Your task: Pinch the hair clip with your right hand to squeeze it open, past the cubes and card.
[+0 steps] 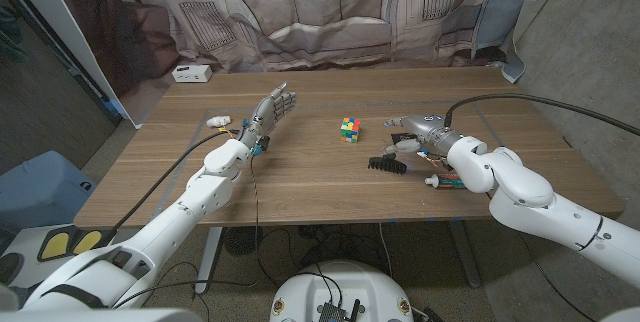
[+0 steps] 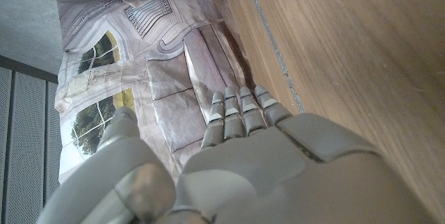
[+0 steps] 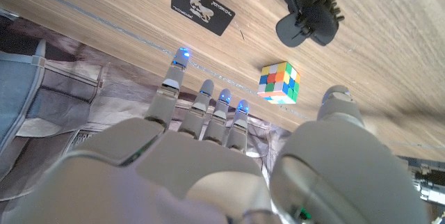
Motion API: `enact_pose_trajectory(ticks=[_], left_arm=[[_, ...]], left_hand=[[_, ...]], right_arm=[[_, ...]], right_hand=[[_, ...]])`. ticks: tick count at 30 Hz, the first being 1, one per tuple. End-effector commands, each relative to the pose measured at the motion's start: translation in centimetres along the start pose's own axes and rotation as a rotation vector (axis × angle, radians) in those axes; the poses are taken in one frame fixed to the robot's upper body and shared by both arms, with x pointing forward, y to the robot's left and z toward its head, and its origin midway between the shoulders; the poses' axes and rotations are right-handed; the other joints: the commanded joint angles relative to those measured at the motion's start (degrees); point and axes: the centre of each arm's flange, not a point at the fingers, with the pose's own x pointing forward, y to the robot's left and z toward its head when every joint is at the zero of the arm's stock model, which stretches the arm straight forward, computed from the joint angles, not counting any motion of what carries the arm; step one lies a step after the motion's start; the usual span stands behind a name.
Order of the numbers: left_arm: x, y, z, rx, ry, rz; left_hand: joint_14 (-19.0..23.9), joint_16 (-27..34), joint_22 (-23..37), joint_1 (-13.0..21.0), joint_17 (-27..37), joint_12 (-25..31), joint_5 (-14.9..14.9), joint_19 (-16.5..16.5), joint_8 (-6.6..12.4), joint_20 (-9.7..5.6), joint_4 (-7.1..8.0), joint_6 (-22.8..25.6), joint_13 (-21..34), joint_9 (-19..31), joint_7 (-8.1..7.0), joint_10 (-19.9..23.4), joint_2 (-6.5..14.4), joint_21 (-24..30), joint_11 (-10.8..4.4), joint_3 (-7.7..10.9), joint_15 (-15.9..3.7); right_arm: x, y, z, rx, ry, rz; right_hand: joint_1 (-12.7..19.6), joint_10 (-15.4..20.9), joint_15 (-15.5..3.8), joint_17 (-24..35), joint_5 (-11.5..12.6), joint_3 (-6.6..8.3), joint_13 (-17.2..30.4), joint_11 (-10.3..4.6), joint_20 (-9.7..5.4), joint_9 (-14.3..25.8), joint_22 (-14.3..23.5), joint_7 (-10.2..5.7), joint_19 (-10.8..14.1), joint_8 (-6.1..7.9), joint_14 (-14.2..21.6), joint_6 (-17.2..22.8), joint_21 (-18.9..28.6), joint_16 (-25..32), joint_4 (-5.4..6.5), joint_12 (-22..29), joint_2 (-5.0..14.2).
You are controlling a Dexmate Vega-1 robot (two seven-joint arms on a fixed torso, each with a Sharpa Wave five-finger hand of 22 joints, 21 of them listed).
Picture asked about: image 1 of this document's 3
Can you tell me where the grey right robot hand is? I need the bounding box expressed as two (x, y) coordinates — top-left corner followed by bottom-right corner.
(383, 114), (464, 158)

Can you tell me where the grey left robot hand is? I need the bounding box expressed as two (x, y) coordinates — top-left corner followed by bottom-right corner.
(238, 81), (298, 151)

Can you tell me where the black claw hair clip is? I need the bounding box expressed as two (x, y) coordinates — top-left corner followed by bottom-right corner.
(368, 153), (408, 176)

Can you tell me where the red green tube, white cap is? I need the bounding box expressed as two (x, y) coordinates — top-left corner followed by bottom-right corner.
(424, 172), (467, 190)

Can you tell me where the multicoloured puzzle cube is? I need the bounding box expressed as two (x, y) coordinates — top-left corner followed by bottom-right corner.
(340, 117), (362, 144)

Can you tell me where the white power strip box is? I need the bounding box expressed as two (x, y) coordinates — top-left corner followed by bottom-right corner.
(171, 64), (213, 84)

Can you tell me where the printed sofa room backdrop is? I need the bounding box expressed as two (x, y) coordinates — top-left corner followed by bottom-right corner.
(42, 0), (576, 128)

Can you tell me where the black round floor fan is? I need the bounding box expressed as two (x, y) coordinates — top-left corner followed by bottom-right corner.
(224, 225), (264, 257)

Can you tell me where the grey table leg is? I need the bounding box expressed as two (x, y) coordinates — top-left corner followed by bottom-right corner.
(448, 220), (482, 289)

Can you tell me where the white table leg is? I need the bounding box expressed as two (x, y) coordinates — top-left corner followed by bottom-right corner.
(194, 226), (225, 296)

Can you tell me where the white round robot torso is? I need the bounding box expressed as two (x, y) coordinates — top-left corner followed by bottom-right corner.
(269, 260), (415, 322)

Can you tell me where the blue plastic bin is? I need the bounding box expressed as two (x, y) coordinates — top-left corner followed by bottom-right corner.
(0, 150), (98, 236)

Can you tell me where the white board with yellow pads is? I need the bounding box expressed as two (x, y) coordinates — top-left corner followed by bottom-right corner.
(0, 222), (121, 288)

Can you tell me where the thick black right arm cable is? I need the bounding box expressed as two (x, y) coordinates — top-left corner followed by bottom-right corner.
(443, 93), (640, 137)

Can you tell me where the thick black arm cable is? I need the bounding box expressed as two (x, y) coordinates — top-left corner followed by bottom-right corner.
(443, 93), (640, 137)
(107, 130), (241, 236)

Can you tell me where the thin black hanging cable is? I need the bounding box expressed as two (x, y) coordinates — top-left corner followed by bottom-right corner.
(112, 154), (261, 311)

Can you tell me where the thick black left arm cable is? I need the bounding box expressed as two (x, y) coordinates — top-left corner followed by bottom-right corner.
(107, 130), (241, 236)

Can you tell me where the white floor cable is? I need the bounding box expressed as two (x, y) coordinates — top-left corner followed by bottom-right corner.
(377, 222), (394, 279)

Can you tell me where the black floor cable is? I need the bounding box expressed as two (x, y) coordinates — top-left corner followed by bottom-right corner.
(255, 226), (351, 313)

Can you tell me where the white partition post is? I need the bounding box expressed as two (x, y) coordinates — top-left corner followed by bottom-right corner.
(0, 0), (144, 129)

